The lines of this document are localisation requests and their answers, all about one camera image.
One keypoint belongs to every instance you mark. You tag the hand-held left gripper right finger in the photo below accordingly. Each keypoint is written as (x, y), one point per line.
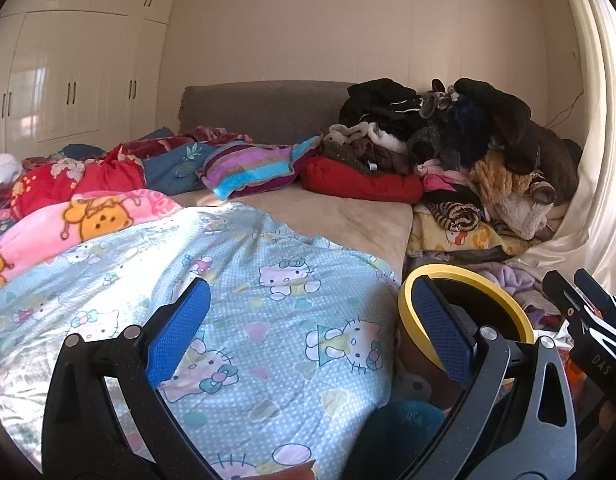
(438, 330)

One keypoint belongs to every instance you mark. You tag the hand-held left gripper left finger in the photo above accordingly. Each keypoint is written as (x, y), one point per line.
(180, 330)

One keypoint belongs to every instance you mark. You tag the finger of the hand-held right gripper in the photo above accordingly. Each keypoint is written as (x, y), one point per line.
(605, 292)
(568, 295)

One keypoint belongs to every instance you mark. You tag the yellow rimmed trash bin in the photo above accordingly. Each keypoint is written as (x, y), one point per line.
(513, 310)

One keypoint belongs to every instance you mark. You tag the lavender fleece cloth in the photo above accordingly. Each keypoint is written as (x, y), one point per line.
(513, 277)

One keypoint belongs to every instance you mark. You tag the grey folded cloth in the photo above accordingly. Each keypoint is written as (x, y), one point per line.
(448, 262)

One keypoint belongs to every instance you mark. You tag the light blue cat print blanket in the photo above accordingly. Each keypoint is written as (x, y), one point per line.
(268, 360)

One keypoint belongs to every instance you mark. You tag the yellow cartoon print blanket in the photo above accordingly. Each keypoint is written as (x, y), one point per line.
(488, 240)

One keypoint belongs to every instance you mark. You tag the teal fleece cloth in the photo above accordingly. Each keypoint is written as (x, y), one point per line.
(398, 435)

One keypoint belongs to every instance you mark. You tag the cream satin curtain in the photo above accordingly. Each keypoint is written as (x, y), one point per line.
(603, 160)

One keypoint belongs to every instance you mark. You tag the blue floral quilt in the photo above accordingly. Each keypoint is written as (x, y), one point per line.
(173, 170)

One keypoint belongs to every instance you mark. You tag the pink bear print blanket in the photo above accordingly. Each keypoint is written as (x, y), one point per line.
(48, 240)

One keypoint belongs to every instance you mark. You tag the red cushion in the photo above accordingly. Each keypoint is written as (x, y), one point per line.
(358, 182)

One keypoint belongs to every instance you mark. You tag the red floral quilt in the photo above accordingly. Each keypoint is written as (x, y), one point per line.
(103, 180)

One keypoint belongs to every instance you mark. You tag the purple striped blanket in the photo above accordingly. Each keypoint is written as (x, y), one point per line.
(248, 170)

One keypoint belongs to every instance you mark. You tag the pile of clothes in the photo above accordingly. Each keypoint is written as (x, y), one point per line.
(463, 140)

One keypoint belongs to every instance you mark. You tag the maroon patterned quilt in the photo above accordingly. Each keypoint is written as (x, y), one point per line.
(213, 135)

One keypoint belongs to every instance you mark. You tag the grey headboard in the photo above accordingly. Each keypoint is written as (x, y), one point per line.
(268, 110)

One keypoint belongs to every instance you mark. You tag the white cloth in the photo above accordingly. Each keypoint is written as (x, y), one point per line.
(3, 170)

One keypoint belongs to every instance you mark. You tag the cream wardrobe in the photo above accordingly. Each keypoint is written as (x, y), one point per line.
(78, 75)

